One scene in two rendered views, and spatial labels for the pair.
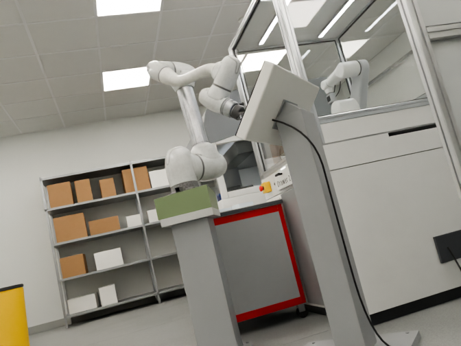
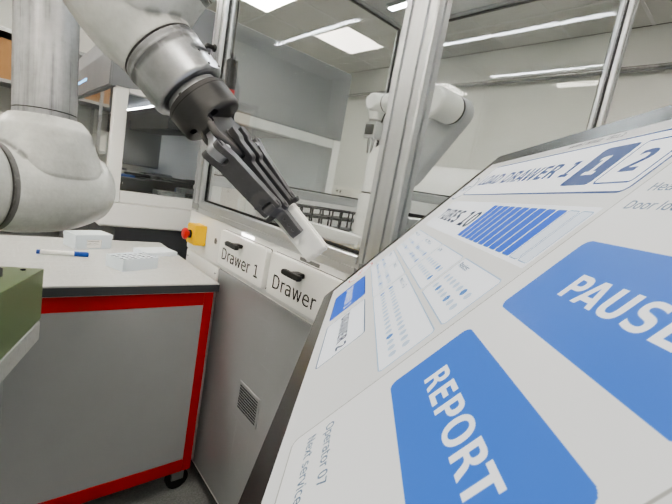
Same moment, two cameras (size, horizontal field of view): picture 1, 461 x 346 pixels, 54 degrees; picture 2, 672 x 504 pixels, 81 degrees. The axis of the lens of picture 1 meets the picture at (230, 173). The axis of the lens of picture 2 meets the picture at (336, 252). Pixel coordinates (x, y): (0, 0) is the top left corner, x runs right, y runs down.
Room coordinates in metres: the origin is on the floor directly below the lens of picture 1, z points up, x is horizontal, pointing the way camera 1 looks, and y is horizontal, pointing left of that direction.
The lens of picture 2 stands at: (1.69, -0.06, 1.11)
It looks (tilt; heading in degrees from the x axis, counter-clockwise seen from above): 9 degrees down; 334
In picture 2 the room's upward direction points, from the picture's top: 10 degrees clockwise
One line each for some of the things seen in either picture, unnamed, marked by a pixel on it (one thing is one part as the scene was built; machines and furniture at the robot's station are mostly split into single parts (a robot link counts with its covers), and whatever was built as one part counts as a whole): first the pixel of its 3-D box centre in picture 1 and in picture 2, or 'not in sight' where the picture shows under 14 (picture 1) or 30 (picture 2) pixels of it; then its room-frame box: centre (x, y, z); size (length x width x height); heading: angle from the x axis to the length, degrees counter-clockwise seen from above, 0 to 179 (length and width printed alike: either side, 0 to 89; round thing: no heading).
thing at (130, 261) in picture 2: (242, 206); (132, 261); (3.08, -0.03, 0.78); 0.12 x 0.08 x 0.04; 128
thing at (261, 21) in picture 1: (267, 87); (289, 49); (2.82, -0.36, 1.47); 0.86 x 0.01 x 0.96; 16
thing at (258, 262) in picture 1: (241, 268); (87, 364); (3.17, 0.08, 0.38); 0.62 x 0.58 x 0.76; 16
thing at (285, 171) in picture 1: (284, 178); (242, 256); (2.85, -0.32, 0.87); 0.29 x 0.02 x 0.11; 16
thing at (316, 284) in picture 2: not in sight; (302, 287); (2.55, -0.41, 0.87); 0.29 x 0.02 x 0.11; 16
